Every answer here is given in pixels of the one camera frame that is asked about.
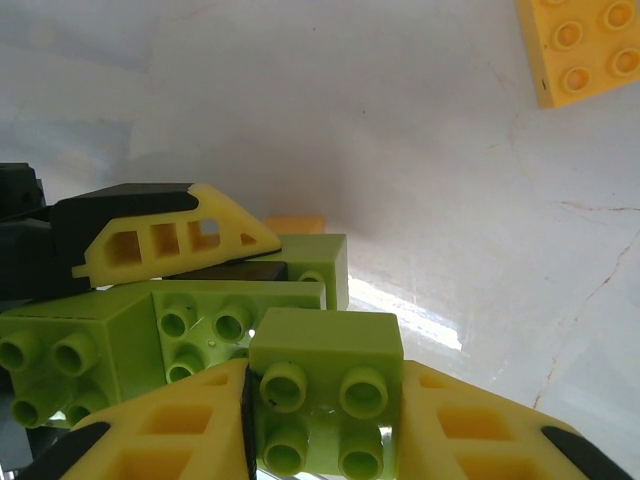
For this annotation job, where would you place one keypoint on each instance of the green 2x4 lego brick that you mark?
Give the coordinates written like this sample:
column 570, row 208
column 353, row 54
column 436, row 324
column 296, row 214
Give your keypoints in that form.
column 280, row 295
column 320, row 260

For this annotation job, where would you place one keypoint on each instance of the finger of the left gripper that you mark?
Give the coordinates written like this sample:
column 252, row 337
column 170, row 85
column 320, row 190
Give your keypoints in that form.
column 232, row 215

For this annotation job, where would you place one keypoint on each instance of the orange 2x4 lego brick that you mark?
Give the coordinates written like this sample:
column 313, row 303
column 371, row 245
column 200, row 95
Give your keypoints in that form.
column 595, row 45

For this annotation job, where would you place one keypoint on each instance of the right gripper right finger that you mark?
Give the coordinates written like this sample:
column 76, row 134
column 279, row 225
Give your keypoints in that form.
column 500, row 415

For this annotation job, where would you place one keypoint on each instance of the green 2x2 lego brick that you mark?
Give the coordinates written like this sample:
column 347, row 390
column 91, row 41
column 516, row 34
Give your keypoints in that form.
column 325, row 335
column 130, row 350

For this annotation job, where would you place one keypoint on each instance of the orange 2x2 lego brick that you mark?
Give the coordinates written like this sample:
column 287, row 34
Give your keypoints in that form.
column 295, row 225

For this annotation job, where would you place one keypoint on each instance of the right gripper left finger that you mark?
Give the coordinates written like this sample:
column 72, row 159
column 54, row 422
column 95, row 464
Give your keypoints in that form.
column 225, row 400

